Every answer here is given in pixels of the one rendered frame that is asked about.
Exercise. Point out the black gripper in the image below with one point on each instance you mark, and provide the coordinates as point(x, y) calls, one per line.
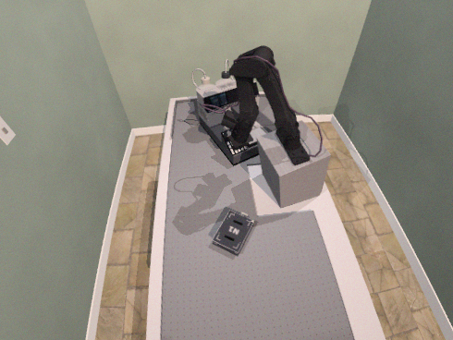
point(240, 142)

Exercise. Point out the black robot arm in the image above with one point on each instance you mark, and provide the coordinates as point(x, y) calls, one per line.
point(285, 119)

